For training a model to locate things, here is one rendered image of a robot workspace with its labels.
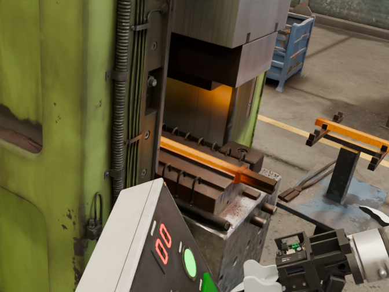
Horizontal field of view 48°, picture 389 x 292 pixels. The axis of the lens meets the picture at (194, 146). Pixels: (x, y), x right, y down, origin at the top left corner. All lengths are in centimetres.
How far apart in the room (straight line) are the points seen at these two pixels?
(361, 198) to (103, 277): 134
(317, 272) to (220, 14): 50
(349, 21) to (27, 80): 815
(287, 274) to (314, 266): 4
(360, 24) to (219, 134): 748
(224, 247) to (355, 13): 791
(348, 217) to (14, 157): 113
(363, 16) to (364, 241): 815
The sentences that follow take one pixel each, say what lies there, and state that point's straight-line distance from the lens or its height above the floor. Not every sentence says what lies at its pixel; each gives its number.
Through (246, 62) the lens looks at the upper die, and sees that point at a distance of 97.
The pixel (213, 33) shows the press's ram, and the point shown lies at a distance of 90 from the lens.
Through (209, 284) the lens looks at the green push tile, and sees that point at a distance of 80.
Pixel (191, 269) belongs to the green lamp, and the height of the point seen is 109.
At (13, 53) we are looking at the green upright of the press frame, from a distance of 97.
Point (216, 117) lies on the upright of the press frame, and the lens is 142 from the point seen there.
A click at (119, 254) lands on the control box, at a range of 60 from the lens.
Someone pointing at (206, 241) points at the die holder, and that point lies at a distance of 112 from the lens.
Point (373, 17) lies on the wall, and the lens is 874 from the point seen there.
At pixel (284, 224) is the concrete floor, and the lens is 276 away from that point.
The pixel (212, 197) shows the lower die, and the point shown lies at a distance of 109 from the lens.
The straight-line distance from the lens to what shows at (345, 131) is 162.
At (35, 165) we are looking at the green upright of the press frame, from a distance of 94.
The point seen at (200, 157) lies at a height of 101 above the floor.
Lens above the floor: 159
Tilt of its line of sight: 28 degrees down
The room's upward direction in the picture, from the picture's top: 8 degrees clockwise
